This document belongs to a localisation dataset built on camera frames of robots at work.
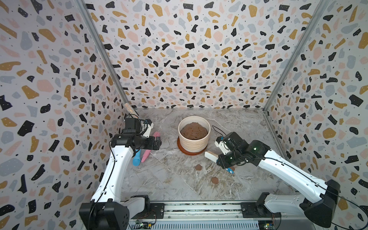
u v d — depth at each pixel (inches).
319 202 15.3
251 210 29.3
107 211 14.6
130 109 36.2
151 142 26.6
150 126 27.7
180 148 38.0
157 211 28.9
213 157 30.4
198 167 35.6
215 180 33.6
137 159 35.1
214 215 28.8
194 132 36.5
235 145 22.0
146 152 36.5
